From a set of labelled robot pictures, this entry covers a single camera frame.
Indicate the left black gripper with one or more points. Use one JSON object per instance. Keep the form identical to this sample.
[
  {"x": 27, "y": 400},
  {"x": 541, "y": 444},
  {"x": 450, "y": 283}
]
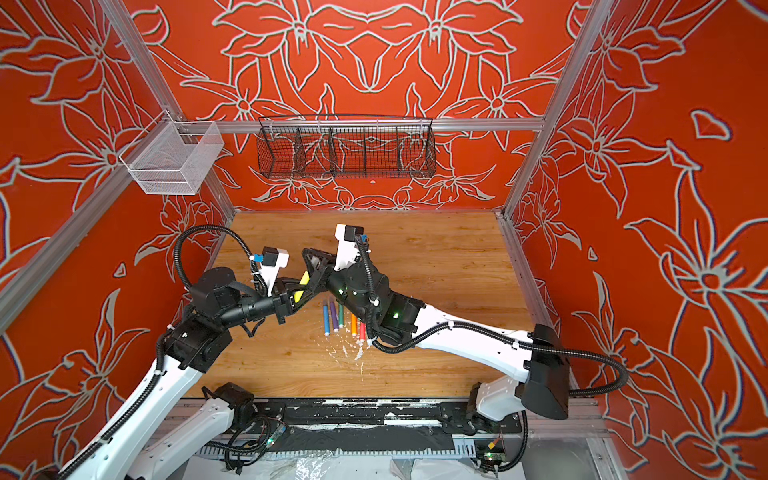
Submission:
[{"x": 282, "y": 300}]

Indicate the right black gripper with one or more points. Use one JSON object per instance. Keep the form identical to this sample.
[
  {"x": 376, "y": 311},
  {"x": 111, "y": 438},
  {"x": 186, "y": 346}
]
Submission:
[{"x": 324, "y": 262}]

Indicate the yellow marker pen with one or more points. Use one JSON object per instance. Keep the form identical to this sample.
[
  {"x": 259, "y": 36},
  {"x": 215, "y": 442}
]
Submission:
[{"x": 304, "y": 281}]

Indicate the purple marker pen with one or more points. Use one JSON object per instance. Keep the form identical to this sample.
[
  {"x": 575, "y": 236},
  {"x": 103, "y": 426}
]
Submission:
[{"x": 333, "y": 316}]

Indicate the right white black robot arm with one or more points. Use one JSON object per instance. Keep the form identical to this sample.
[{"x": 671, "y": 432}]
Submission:
[{"x": 534, "y": 364}]

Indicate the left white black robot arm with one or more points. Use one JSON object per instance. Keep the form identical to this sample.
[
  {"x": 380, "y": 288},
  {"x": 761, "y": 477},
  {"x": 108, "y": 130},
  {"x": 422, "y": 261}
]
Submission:
[{"x": 122, "y": 448}]

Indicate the clear plastic bin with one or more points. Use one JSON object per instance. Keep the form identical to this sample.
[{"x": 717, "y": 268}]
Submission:
[{"x": 170, "y": 157}]

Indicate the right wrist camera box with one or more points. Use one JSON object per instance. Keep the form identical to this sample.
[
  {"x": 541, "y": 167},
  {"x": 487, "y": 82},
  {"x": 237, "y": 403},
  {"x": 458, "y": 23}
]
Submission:
[{"x": 347, "y": 251}]

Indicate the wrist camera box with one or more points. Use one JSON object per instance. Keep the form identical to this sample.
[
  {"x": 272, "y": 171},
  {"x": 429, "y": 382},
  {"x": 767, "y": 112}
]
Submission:
[
  {"x": 273, "y": 264},
  {"x": 347, "y": 251}
]

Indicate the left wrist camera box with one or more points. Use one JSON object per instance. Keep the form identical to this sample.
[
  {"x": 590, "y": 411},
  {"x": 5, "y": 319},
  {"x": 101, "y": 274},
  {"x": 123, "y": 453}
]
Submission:
[{"x": 273, "y": 264}]

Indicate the black wire mesh basket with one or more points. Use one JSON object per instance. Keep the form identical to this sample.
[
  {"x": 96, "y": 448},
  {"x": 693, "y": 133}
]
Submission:
[{"x": 346, "y": 147}]

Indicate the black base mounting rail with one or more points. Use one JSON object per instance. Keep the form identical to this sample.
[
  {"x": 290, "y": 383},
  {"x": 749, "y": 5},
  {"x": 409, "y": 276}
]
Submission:
[{"x": 400, "y": 426}]

